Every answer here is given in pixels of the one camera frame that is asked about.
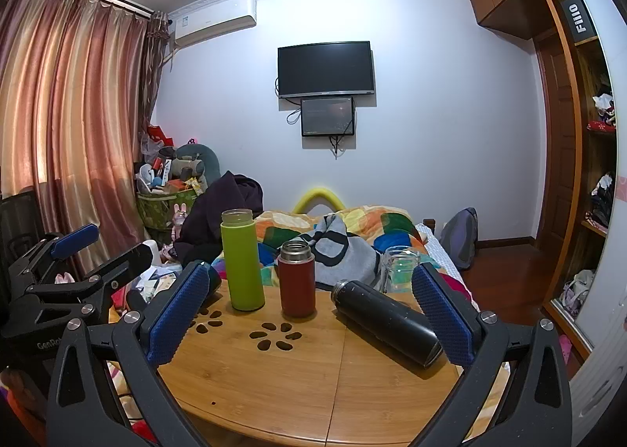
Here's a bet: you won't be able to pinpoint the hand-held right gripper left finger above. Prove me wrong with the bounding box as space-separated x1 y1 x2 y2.
46 261 216 447

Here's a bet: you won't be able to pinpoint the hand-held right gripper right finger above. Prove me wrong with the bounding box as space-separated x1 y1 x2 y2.
410 262 573 447

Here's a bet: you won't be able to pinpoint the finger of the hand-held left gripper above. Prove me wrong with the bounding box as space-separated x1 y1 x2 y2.
28 242 154 299
10 224 100 278

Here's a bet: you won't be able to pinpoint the black cup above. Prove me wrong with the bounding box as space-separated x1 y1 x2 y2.
332 279 444 369

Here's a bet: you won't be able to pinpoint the green cup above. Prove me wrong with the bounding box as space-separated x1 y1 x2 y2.
220 208 266 311

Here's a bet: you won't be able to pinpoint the red cup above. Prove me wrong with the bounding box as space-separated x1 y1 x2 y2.
277 240 317 318

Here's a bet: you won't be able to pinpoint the black mesh chair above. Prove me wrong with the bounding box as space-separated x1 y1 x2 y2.
0 189 64 264

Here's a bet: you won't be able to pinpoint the green woven basket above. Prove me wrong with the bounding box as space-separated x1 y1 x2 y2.
137 189 198 233

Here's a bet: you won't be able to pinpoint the clear glass jar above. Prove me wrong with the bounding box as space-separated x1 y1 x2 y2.
379 246 422 295

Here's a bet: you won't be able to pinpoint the grey backpack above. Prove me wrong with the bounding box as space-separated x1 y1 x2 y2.
439 208 479 271

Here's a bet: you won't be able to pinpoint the dark purple jacket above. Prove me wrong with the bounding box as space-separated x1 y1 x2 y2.
174 171 265 264

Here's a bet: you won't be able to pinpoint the colourful patchwork blanket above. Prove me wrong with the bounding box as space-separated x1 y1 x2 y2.
210 204 442 292

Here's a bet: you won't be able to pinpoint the grey plush pillow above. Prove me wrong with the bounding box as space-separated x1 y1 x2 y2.
169 142 221 184

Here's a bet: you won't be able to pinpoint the grey and black sweater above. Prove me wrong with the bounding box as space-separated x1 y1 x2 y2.
306 213 384 291

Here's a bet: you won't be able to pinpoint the red bag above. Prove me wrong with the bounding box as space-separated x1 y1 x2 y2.
147 125 175 150

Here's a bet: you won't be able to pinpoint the pink curtain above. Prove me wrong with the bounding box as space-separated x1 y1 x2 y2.
0 0 170 276

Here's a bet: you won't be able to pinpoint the round bamboo table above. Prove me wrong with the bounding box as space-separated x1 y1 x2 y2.
156 278 466 445

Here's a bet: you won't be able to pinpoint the yellow foam tube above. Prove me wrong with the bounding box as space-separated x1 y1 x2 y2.
292 187 346 215

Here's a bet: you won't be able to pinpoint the brown wooden door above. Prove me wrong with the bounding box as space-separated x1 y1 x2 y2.
534 30 579 311

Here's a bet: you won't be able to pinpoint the wooden wardrobe shelves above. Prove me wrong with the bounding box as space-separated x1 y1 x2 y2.
534 0 619 360

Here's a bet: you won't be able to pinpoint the small black monitor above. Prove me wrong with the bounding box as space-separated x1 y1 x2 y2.
300 96 356 138

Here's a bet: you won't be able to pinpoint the white air conditioner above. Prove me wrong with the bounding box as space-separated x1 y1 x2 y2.
168 0 258 48

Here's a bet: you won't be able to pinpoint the large black television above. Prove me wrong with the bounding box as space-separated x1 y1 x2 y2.
277 40 376 100

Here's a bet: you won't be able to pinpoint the black sign plate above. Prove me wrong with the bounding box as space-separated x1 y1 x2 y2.
562 0 596 44

